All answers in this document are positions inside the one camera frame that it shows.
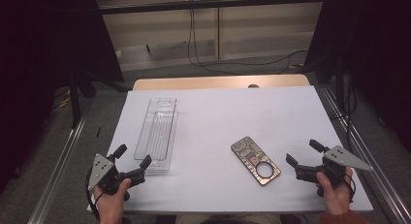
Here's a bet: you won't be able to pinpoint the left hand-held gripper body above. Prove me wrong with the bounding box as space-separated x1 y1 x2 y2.
87 153 146 196

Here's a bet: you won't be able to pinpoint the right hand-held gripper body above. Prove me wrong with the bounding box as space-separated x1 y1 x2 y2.
295 145 374 188

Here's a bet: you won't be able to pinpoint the clear plastic packaging tray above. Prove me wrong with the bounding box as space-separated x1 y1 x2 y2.
133 97 179 174

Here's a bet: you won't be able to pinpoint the person's left hand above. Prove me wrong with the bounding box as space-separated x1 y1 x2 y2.
93 178 132 224

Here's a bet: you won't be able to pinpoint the person's right hand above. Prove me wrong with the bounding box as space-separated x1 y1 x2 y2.
316 167 355 216

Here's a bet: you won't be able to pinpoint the black stand leg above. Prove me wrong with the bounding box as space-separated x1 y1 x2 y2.
67 72 98 129

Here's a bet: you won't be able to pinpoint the white table cover sheet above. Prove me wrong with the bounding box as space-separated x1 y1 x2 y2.
86 85 374 214

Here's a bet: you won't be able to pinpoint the wooden table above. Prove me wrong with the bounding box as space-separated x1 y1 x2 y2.
133 74 311 92

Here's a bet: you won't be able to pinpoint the black curtain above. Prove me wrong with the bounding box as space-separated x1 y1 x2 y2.
303 0 411 154
0 0 125 194

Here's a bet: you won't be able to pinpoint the black horizontal bar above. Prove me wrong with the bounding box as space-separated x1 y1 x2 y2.
98 0 326 15

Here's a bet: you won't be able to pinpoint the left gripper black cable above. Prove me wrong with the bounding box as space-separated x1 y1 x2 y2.
84 168 101 221

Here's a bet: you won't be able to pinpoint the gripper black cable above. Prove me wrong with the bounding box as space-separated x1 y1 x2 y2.
342 173 357 203
84 168 101 221

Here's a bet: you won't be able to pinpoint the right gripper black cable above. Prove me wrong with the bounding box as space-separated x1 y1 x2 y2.
342 173 357 203

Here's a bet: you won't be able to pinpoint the black cables beside rail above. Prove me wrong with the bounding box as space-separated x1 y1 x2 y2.
329 82 357 144

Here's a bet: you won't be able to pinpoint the metal floor rail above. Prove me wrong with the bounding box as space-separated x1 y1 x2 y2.
318 84 411 224
27 115 88 224

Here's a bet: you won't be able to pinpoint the black hanging floor cables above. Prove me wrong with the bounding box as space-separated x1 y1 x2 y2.
187 9 308 77

